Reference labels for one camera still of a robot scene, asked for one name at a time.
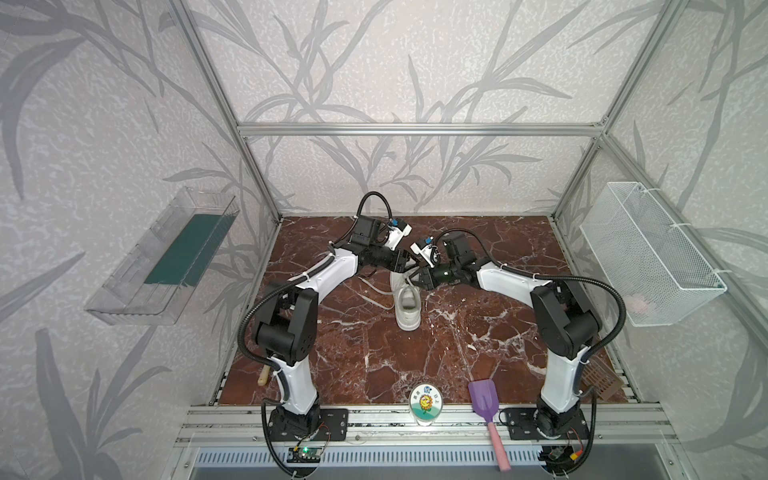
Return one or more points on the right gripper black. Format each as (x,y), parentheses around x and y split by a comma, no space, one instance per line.
(428,278)

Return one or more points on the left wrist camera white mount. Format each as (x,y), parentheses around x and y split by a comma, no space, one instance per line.
(397,230)

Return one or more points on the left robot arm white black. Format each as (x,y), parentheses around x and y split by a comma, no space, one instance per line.
(279,331)

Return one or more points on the right circuit board with wires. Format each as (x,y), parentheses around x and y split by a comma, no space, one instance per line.
(564,455)

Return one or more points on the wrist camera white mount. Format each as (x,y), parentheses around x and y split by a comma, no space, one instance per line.
(397,230)
(427,250)

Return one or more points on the pink item in basket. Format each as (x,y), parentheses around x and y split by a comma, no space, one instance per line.
(637,304)

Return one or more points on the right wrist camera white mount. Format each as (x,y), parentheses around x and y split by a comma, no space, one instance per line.
(427,250)

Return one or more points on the white sneaker shoe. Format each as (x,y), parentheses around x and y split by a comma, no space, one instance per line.
(408,321)

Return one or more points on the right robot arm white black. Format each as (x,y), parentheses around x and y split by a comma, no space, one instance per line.
(564,314)

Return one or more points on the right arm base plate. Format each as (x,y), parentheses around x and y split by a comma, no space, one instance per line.
(522,424)

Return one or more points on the clear plastic wall tray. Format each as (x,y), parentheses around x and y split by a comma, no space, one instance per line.
(154,282)

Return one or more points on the purple pink toy shovel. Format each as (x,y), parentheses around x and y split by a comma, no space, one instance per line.
(485,403)

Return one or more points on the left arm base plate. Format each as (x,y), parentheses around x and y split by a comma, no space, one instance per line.
(319,424)

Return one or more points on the blue wooden handled spatula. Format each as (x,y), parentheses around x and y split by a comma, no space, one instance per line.
(264,376)

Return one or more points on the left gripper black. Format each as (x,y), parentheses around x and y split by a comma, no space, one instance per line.
(400,261)

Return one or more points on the white wire mesh basket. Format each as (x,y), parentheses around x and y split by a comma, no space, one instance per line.
(643,250)

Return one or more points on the brown slotted litter scoop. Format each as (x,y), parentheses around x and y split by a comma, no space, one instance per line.
(600,375)

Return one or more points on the white shoelace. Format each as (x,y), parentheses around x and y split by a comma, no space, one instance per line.
(375,288)

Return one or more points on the green circuit board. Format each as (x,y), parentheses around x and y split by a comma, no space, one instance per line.
(305,454)

